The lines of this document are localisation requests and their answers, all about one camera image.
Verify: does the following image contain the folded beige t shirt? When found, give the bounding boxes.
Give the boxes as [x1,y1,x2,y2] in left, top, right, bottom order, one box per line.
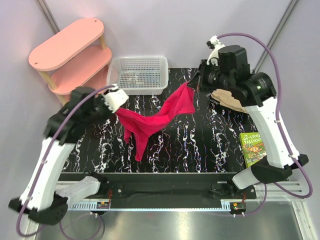
[211,89,248,114]

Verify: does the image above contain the green treehouse book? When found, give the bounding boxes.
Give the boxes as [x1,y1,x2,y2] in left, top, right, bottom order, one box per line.
[239,132,267,168]

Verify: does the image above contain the pink three-tier shelf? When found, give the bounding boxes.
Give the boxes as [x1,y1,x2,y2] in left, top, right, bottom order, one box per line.
[28,18,112,104]

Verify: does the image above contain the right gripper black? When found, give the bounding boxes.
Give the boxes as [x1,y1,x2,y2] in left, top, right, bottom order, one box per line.
[187,59,234,93]

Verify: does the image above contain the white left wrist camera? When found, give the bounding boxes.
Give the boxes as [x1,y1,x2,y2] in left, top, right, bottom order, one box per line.
[102,84,129,113]

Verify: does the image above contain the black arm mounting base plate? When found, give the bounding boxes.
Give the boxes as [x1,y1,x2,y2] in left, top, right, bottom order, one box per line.
[92,173,257,200]

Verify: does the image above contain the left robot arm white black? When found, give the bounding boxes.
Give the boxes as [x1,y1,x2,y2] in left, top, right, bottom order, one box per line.
[8,84,128,226]

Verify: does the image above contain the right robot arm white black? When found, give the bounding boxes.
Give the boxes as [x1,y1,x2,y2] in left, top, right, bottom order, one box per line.
[188,43,309,199]

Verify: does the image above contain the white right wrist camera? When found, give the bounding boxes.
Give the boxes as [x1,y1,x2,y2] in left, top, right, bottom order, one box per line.
[206,35,225,66]

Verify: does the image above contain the red t shirt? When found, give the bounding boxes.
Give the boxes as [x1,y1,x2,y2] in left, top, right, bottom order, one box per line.
[116,82,195,162]

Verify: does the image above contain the white perforated plastic basket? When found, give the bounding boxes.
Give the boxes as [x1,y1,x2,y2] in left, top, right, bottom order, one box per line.
[106,55,169,95]

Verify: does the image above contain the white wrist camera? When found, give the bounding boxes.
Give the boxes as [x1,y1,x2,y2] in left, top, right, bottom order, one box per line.
[206,35,225,66]
[102,84,129,113]

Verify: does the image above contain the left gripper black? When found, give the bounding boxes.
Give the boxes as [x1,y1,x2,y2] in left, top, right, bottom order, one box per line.
[85,92,120,126]

